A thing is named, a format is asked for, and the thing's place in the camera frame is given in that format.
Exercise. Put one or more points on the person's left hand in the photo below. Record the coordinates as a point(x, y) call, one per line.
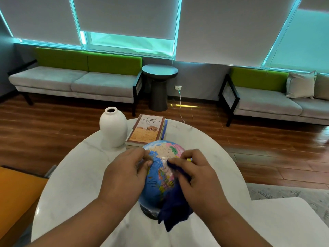
point(120, 177)

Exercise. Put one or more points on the person's right hand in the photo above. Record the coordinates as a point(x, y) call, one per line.
point(203, 182)

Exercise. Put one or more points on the person's right thumb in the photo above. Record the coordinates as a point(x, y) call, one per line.
point(177, 164)

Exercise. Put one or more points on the person's left thumb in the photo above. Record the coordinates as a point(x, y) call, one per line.
point(147, 164)

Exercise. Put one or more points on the blue world globe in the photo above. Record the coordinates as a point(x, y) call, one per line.
point(159, 177)

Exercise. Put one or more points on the dark blue cloth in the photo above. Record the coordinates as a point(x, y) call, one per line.
point(172, 213)

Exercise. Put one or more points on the person's left forearm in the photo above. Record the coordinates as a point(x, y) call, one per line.
point(84, 226)

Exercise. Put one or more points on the person's right forearm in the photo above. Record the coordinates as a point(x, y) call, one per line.
point(231, 228)

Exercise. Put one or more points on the tan cover book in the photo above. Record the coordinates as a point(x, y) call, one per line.
point(147, 131)

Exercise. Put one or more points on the white ceramic vase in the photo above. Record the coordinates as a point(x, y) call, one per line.
point(113, 128)

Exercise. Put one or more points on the dark round side table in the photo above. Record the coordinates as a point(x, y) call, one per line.
point(159, 82)

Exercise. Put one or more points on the grey sofa with green backrest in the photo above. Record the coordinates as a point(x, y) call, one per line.
point(267, 100)
point(77, 82)

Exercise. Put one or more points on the grey patterned rug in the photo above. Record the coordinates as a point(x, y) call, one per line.
point(282, 192)

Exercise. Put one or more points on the window glass pane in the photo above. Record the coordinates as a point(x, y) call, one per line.
point(128, 44)

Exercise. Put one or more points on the orange chair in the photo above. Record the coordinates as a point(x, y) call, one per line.
point(18, 192)

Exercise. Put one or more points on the grey roller blind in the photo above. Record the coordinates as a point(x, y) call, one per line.
point(128, 15)
point(231, 28)
point(38, 17)
point(305, 41)

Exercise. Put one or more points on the beige throw pillow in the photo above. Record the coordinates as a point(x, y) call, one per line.
point(322, 86)
point(300, 84)

